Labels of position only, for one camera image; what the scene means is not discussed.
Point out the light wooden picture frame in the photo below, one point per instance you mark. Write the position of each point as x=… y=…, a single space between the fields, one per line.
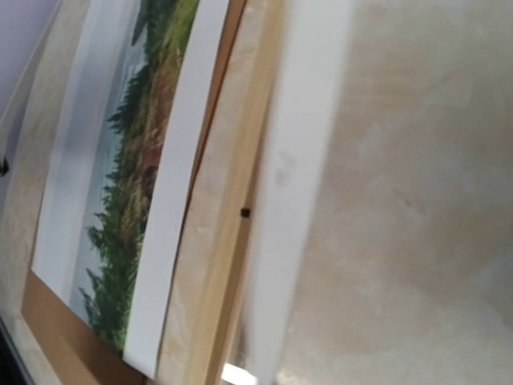
x=201 y=329

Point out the landscape photo white border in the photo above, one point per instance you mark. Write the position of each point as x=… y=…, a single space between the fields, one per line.
x=120 y=170

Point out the white passe-partout mat sheet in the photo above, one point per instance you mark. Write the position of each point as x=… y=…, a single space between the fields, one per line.
x=301 y=119

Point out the brown hardboard backing panel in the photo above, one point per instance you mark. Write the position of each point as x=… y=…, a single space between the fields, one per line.
x=74 y=353

